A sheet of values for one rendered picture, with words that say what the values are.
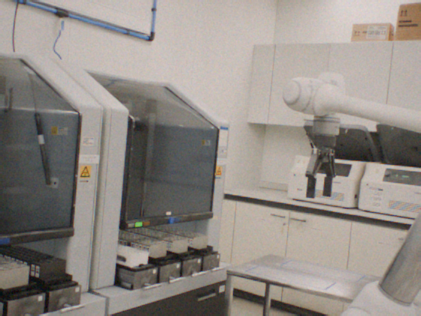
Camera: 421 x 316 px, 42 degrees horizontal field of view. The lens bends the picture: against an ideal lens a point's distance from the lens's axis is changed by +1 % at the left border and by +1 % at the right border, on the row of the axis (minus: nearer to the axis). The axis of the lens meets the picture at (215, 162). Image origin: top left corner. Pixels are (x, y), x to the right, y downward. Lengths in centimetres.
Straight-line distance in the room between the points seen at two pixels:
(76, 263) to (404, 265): 115
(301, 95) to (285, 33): 363
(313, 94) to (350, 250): 266
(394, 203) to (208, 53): 182
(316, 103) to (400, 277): 56
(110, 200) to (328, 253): 249
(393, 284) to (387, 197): 258
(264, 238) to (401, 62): 174
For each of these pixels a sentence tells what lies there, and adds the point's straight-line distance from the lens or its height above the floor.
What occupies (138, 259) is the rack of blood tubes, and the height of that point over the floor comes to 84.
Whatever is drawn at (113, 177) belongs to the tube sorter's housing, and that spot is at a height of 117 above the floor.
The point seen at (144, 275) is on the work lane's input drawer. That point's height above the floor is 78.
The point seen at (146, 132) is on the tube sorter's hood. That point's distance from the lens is 225.
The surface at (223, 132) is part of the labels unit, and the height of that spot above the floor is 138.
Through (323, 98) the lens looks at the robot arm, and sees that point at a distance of 173.
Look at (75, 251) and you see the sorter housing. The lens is 210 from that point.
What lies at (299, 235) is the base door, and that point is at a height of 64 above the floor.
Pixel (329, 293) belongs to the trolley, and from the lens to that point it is 216.
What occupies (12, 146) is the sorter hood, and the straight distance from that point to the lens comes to 185.
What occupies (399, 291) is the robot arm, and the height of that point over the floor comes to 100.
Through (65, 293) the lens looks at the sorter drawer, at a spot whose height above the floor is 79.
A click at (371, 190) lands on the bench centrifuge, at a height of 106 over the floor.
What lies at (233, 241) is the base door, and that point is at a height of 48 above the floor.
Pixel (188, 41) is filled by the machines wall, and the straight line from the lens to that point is 427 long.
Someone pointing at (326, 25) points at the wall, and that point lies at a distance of 515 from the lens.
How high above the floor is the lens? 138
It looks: 3 degrees down
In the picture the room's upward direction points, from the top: 5 degrees clockwise
